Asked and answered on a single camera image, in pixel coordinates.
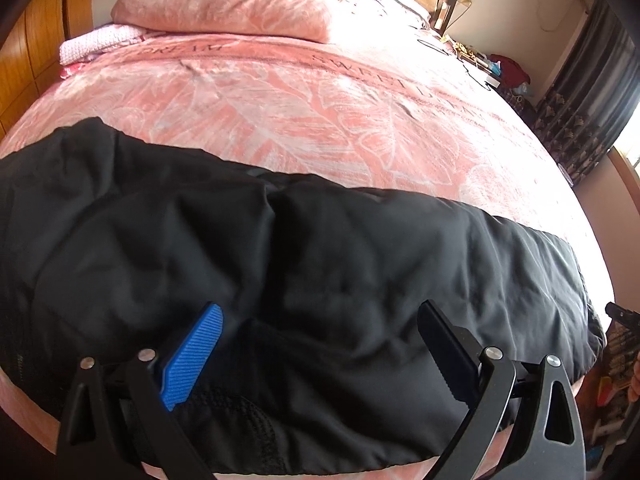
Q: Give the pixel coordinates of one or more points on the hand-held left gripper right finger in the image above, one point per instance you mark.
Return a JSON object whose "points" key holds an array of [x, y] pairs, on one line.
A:
{"points": [[445, 345]]}

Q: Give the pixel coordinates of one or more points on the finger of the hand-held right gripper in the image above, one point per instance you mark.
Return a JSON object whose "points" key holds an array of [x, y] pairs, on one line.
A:
{"points": [[622, 315]]}

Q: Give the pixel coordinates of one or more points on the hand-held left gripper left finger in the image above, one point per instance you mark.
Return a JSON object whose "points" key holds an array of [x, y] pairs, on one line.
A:
{"points": [[192, 350]]}

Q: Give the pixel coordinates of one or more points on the black jacket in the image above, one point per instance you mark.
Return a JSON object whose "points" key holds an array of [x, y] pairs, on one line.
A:
{"points": [[300, 260]]}

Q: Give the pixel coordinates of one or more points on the dark patterned curtain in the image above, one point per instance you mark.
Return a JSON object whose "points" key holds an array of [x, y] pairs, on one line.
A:
{"points": [[585, 90]]}

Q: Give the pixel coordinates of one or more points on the pink leaf-print blanket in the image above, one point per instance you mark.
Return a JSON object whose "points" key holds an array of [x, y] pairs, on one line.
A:
{"points": [[325, 110]]}

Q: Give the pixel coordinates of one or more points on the red cloth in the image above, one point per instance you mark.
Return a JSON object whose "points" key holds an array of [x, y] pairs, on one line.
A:
{"points": [[510, 67]]}

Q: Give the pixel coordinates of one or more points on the pink white knit cloth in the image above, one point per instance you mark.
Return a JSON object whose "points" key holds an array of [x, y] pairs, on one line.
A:
{"points": [[100, 42]]}

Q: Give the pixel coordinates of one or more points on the grey striped pillow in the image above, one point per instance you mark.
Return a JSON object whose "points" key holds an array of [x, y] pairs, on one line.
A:
{"points": [[400, 5]]}

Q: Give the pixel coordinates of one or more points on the pink folded quilt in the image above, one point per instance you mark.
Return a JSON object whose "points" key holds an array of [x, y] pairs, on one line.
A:
{"points": [[225, 5]]}

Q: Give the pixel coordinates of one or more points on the wooden wardrobe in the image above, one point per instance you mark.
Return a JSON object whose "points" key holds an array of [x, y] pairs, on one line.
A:
{"points": [[30, 35]]}

